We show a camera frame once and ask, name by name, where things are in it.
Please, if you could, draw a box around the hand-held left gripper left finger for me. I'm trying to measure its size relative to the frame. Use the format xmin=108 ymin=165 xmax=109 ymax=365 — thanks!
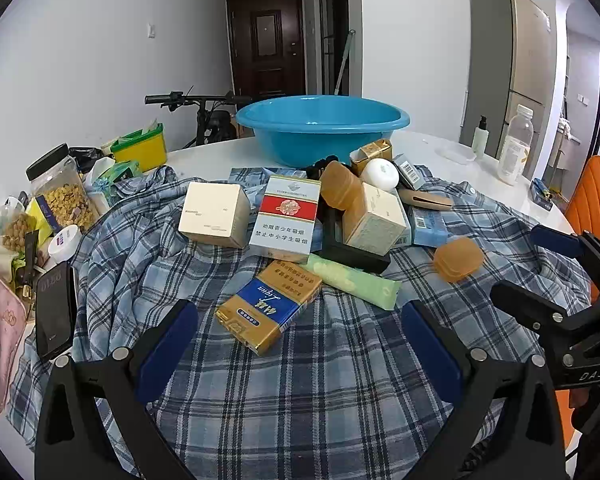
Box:
xmin=34 ymin=299 xmax=201 ymax=480

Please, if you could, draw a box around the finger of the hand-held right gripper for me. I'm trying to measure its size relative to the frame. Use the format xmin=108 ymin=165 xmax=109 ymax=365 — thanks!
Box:
xmin=490 ymin=280 xmax=581 ymax=346
xmin=530 ymin=225 xmax=600 ymax=301

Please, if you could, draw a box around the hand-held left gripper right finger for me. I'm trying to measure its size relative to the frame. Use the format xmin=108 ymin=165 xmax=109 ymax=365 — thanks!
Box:
xmin=400 ymin=300 xmax=568 ymax=480

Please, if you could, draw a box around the gold blue cigarette pack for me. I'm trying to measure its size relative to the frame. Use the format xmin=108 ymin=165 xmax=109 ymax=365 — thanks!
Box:
xmin=214 ymin=260 xmax=324 ymax=357

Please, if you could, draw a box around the blue plastic basin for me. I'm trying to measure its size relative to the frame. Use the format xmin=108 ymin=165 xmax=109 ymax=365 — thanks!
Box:
xmin=236 ymin=95 xmax=411 ymax=168

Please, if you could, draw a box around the white round desktop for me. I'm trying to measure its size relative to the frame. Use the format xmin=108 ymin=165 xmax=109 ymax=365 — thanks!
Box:
xmin=0 ymin=130 xmax=578 ymax=480

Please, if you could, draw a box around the small blue box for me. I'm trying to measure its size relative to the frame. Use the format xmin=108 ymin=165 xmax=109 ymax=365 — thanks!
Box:
xmin=530 ymin=178 xmax=553 ymax=211

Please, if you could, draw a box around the orange chair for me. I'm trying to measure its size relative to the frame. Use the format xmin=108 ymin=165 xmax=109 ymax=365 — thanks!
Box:
xmin=555 ymin=155 xmax=600 ymax=453

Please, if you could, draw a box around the amber translucent container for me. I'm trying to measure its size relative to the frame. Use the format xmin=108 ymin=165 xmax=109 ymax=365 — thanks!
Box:
xmin=432 ymin=236 xmax=485 ymax=282
xmin=319 ymin=161 xmax=365 ymax=211

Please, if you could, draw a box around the clear plastic bottle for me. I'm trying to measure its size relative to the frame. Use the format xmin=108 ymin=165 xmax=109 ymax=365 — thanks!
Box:
xmin=496 ymin=105 xmax=535 ymax=186

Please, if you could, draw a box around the green tissue packet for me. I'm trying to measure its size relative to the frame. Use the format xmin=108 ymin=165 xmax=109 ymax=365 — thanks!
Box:
xmin=300 ymin=252 xmax=402 ymax=311

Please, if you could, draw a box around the black tray box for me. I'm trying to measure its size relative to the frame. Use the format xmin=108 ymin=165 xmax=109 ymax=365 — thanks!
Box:
xmin=320 ymin=205 xmax=392 ymax=275

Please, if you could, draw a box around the light blue box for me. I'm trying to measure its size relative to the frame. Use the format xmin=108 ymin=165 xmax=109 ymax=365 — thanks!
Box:
xmin=410 ymin=207 xmax=453 ymax=248

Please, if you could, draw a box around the white pump bottle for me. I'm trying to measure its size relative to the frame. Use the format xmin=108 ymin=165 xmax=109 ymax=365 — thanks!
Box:
xmin=471 ymin=115 xmax=491 ymax=159

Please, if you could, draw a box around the tan wooden comb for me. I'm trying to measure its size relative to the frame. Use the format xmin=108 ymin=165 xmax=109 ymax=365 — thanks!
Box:
xmin=398 ymin=187 xmax=453 ymax=212

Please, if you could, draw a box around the blue plaid shirt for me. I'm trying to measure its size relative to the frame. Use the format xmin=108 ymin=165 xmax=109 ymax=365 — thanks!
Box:
xmin=10 ymin=162 xmax=593 ymax=480

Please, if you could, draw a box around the cream rectangular box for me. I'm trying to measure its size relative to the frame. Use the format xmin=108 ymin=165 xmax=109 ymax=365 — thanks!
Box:
xmin=341 ymin=182 xmax=408 ymax=255

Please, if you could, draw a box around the cream cube box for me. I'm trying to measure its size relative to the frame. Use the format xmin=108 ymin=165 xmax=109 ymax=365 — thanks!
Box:
xmin=178 ymin=181 xmax=251 ymax=249

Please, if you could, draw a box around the small white jar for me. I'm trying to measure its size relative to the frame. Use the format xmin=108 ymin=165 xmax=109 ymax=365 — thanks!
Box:
xmin=45 ymin=225 xmax=83 ymax=271

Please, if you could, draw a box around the white barcode box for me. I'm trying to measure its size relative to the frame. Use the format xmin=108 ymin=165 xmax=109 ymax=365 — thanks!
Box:
xmin=393 ymin=156 xmax=428 ymax=192

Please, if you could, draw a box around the pink pouch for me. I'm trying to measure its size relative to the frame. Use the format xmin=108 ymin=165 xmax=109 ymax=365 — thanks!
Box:
xmin=0 ymin=265 xmax=28 ymax=416

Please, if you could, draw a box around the grey refrigerator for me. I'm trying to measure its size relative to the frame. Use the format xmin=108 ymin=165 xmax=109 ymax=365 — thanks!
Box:
xmin=459 ymin=0 xmax=567 ymax=183

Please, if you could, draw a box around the white red cigarette pack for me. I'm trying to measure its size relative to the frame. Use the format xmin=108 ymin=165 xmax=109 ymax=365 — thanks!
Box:
xmin=248 ymin=176 xmax=322 ymax=257

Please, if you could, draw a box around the white round object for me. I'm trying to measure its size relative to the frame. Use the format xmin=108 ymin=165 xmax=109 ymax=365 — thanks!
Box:
xmin=361 ymin=158 xmax=400 ymax=192

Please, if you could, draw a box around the clear jar black lid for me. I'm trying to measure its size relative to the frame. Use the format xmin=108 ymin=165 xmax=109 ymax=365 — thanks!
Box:
xmin=26 ymin=143 xmax=100 ymax=233

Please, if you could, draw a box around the clear bag of nuts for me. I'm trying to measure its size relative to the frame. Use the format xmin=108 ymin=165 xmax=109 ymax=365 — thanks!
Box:
xmin=0 ymin=205 xmax=38 ymax=256

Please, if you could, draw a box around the small gold box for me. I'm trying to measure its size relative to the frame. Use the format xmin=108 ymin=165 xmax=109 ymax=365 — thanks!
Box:
xmin=350 ymin=139 xmax=394 ymax=177

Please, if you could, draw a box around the yellow green container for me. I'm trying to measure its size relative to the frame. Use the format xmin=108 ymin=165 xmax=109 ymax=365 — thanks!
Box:
xmin=111 ymin=123 xmax=168 ymax=173

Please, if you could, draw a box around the black plastic bag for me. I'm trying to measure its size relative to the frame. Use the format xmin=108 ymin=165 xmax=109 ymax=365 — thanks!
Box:
xmin=69 ymin=146 xmax=103 ymax=171

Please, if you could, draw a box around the black bicycle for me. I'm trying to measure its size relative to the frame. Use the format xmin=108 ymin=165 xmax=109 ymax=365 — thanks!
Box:
xmin=145 ymin=91 xmax=253 ymax=148

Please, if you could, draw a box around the mop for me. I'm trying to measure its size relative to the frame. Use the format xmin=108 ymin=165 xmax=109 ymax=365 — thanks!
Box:
xmin=336 ymin=30 xmax=356 ymax=96

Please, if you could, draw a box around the dark glass door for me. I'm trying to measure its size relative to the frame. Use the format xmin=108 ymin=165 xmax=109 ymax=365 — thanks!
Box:
xmin=317 ymin=0 xmax=351 ymax=96

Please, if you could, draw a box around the dark brown door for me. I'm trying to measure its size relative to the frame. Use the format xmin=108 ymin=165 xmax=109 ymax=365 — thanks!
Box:
xmin=226 ymin=0 xmax=307 ymax=98

